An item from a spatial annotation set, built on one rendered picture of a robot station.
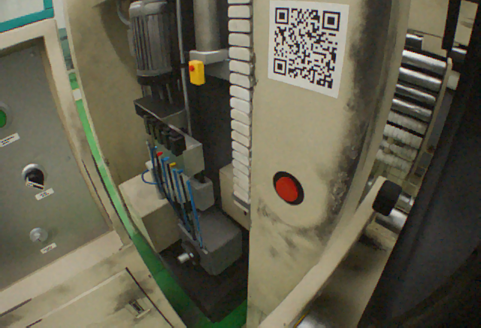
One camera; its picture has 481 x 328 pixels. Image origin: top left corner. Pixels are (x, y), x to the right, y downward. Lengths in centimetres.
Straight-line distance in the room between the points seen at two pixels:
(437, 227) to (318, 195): 31
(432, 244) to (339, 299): 20
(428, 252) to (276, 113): 37
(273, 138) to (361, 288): 37
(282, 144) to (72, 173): 31
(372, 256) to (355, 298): 11
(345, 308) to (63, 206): 52
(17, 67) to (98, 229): 30
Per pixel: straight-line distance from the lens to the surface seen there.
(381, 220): 52
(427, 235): 49
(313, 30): 21
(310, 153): 24
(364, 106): 20
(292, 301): 33
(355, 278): 54
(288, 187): 27
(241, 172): 35
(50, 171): 40
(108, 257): 47
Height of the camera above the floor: 125
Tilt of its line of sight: 33 degrees down
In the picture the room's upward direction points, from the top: 1 degrees counter-clockwise
